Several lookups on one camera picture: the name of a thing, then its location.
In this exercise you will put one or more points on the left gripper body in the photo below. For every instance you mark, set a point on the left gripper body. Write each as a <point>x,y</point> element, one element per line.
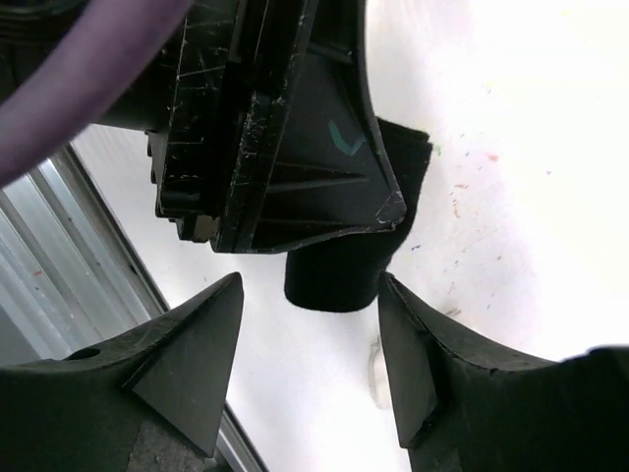
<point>154,66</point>

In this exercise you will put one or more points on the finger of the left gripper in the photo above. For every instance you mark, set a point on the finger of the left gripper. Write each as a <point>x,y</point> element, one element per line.
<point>305,158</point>

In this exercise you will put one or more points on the aluminium rail frame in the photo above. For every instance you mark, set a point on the aluminium rail frame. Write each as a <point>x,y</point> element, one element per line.
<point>70,279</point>

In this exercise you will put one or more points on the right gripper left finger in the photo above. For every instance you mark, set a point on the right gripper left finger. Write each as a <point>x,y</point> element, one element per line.
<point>149,399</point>

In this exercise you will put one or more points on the black sock white stripes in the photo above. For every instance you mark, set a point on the black sock white stripes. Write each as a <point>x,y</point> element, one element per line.
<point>341,275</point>

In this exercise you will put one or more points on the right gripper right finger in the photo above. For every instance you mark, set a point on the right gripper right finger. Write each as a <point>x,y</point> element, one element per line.
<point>463,402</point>

